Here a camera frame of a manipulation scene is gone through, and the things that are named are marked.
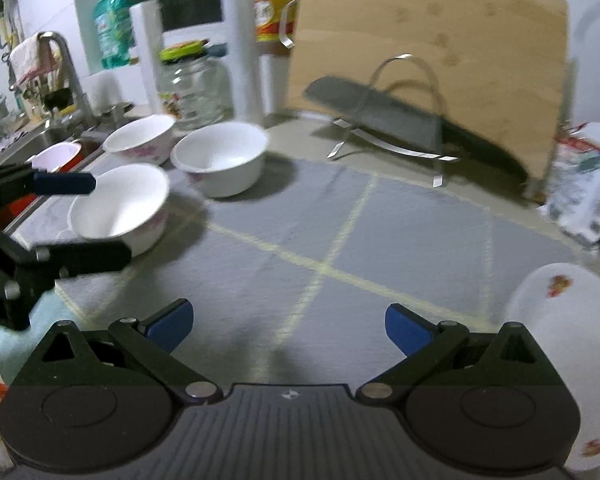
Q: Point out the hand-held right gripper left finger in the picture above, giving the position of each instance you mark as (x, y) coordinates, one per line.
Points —
(172, 322)

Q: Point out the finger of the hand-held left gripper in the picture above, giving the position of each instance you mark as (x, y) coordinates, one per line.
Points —
(65, 184)
(90, 257)

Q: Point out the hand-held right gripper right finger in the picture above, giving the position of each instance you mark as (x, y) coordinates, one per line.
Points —
(407, 330)

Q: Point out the white pink flower bowl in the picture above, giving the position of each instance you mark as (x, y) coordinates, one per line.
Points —
(140, 135)
(220, 155)
(115, 210)

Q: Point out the white fruit print plate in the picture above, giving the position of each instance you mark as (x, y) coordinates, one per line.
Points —
(570, 360)

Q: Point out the pink red basin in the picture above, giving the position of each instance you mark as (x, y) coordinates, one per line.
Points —
(55, 157)

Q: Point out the steel sink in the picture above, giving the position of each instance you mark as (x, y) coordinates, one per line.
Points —
(35, 137)

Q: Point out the black utensil holder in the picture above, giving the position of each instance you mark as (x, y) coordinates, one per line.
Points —
(59, 99)

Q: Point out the steel sink knob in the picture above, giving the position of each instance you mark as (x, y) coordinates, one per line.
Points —
(117, 111)

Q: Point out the grey checked table mat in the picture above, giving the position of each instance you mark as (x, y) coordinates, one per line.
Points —
(405, 240)

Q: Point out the steel faucet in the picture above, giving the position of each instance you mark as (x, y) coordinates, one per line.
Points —
(75, 85)

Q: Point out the pink white cloth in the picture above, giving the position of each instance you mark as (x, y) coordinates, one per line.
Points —
(30, 57)

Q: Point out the white bag roll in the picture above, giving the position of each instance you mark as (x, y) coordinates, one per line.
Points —
(147, 50)

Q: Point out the glass jar green lid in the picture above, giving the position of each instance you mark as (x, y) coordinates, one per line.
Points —
(195, 90)

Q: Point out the green dish soap bottle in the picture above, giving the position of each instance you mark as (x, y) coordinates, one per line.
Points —
(112, 30)

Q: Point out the printed food packet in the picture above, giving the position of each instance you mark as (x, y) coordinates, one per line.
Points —
(580, 185)

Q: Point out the cling film roll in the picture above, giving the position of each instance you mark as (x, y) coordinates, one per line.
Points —
(242, 35)

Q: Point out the orange label bottle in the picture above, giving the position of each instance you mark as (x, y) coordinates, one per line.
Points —
(272, 15)

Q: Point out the wooden cutting board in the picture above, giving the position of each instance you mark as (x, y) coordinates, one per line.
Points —
(480, 35)

